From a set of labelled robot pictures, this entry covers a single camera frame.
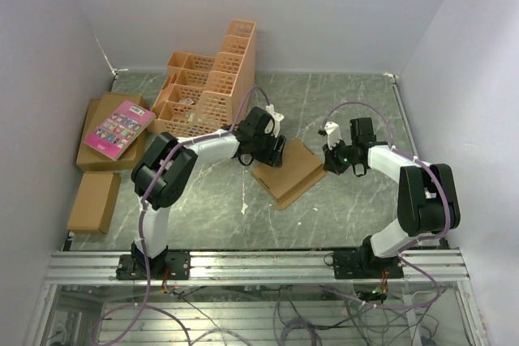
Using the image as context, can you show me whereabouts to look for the brown cardboard box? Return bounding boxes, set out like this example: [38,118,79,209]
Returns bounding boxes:
[251,139,326,210]

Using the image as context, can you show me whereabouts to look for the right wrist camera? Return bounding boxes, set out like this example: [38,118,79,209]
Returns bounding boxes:
[318,122,342,150]

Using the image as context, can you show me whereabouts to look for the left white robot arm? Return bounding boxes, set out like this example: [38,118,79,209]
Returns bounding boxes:
[116,105,286,280]

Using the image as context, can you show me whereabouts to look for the tangled floor cables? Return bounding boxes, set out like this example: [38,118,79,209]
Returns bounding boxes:
[92,280,447,346]

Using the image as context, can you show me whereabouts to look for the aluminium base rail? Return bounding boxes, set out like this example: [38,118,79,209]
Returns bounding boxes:
[44,250,470,286]

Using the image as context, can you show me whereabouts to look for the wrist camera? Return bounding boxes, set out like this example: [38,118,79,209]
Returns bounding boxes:
[318,122,342,150]
[264,104,285,137]

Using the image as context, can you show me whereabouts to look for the small closed cardboard box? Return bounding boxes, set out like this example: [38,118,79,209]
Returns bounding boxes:
[67,172,121,234]

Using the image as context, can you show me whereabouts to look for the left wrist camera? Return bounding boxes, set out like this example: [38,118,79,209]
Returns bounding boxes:
[264,104,285,137]

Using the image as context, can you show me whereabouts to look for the orange plastic organizer rack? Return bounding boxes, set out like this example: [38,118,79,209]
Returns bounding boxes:
[148,19,256,137]

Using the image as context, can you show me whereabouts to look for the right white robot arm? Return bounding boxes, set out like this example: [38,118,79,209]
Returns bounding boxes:
[319,117,461,280]

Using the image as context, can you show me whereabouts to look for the pink book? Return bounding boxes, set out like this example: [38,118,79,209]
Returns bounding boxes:
[84,100,156,160]

